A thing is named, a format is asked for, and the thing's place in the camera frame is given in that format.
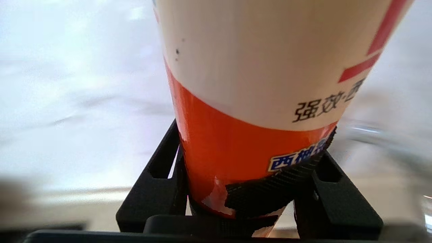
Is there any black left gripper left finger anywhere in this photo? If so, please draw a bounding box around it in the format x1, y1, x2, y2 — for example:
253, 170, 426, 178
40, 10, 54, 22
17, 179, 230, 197
116, 120, 188, 234

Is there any yellow-capped orange dish soap bottle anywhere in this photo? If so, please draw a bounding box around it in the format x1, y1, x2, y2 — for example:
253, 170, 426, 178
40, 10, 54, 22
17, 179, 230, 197
152, 0, 414, 238

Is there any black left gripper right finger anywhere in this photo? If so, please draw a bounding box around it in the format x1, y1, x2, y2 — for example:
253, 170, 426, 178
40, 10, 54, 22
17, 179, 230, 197
293, 152, 384, 239

